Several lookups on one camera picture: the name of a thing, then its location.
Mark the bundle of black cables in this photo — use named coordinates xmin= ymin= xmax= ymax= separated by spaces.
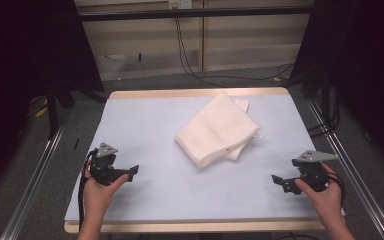
xmin=306 ymin=89 xmax=342 ymax=140

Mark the white cloth towel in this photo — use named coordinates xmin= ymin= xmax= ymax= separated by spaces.
xmin=174 ymin=90 xmax=261 ymax=169

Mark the aluminium floor rail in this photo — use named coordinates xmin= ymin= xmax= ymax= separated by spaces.
xmin=0 ymin=109 xmax=74 ymax=240
xmin=305 ymin=97 xmax=384 ymax=240

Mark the right hand-held gripper black cable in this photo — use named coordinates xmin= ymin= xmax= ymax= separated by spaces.
xmin=326 ymin=171 xmax=346 ymax=205

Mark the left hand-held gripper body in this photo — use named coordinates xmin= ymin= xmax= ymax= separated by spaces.
xmin=89 ymin=142 xmax=119 ymax=187

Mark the wooden table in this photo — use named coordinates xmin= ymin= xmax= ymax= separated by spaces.
xmin=63 ymin=87 xmax=346 ymax=234

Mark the black metal stand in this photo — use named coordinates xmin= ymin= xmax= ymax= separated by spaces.
xmin=281 ymin=65 xmax=335 ymax=129
xmin=44 ymin=82 xmax=108 ymax=140

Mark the long black floor cable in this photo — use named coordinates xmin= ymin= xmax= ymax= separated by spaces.
xmin=174 ymin=16 xmax=295 ymax=89

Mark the person's right hand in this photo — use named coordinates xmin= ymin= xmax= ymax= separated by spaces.
xmin=294 ymin=163 xmax=345 ymax=218

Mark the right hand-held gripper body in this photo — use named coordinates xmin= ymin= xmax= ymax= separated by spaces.
xmin=291 ymin=149 xmax=341 ymax=193

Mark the small yellow floor item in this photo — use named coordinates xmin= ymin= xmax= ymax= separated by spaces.
xmin=34 ymin=105 xmax=50 ymax=119

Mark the light blue foam mat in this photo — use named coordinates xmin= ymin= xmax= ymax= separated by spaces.
xmin=64 ymin=93 xmax=346 ymax=223

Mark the white wall power outlet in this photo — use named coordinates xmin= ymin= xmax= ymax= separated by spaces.
xmin=168 ymin=0 xmax=194 ymax=10

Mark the dark curtain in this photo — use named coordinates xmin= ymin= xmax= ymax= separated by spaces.
xmin=289 ymin=0 xmax=384 ymax=176
xmin=0 ymin=0 xmax=105 ymax=198

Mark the black horizontal metal bar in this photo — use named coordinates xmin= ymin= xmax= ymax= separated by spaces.
xmin=79 ymin=5 xmax=315 ymax=23

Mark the person's left hand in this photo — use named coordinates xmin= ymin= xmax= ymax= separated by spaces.
xmin=81 ymin=162 xmax=130 ymax=215

